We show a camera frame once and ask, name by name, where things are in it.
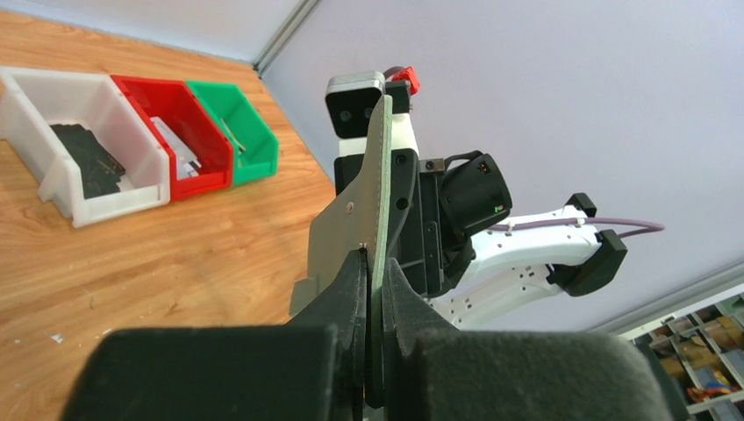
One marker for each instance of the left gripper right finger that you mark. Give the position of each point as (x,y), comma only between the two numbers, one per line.
(434,371)

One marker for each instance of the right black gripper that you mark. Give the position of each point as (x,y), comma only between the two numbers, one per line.
(404,229)

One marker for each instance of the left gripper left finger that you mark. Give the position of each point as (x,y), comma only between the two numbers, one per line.
(310,368)

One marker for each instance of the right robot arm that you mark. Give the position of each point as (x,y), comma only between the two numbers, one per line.
(472,261)

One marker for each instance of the gold cards in green bin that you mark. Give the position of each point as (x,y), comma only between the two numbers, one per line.
(240,148)

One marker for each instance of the white cards in red bin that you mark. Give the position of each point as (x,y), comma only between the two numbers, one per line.
(187,163)

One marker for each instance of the black cards in white bin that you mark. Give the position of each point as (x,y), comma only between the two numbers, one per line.
(101,173)

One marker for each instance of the green plastic bin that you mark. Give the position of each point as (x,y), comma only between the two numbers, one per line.
(227,101)

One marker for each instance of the red plastic bin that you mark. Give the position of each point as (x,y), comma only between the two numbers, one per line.
(200,158)

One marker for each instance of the storage shelves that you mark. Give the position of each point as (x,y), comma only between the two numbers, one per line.
(698,358)

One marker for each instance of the white plastic bin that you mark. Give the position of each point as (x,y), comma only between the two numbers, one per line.
(34,99)

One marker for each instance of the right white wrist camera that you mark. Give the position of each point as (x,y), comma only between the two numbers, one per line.
(350,100)

